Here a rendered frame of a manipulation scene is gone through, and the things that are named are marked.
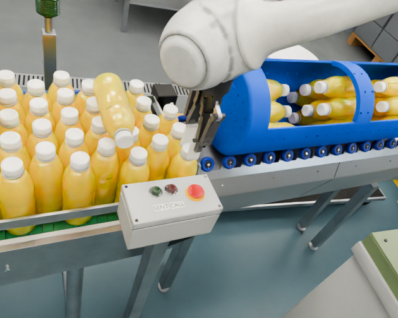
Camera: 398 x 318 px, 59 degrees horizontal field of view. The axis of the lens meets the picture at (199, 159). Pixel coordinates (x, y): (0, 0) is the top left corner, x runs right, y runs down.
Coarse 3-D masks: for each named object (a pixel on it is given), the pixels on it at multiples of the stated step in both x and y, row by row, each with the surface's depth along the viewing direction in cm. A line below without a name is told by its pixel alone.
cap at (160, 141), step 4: (156, 136) 84; (160, 136) 85; (164, 136) 85; (152, 140) 84; (156, 140) 84; (160, 140) 84; (164, 140) 84; (168, 140) 85; (152, 144) 84; (156, 144) 83; (160, 144) 83; (164, 144) 83; (156, 148) 84; (160, 148) 84; (164, 148) 85
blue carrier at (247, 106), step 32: (288, 64) 116; (320, 64) 120; (352, 64) 114; (384, 64) 128; (224, 96) 101; (256, 96) 91; (224, 128) 103; (256, 128) 93; (288, 128) 99; (320, 128) 104; (352, 128) 111; (384, 128) 119
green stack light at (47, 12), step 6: (36, 0) 96; (42, 0) 95; (48, 0) 95; (54, 0) 96; (36, 6) 97; (42, 6) 96; (48, 6) 96; (54, 6) 97; (42, 12) 97; (48, 12) 97; (54, 12) 98
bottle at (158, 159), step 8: (152, 152) 85; (160, 152) 85; (168, 152) 87; (152, 160) 85; (160, 160) 86; (168, 160) 88; (152, 168) 86; (160, 168) 87; (152, 176) 89; (160, 176) 90
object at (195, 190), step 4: (192, 184) 77; (196, 184) 77; (188, 188) 76; (192, 188) 76; (196, 188) 76; (200, 188) 76; (188, 192) 75; (192, 192) 75; (196, 192) 75; (200, 192) 76; (192, 196) 75; (196, 196) 75; (200, 196) 75
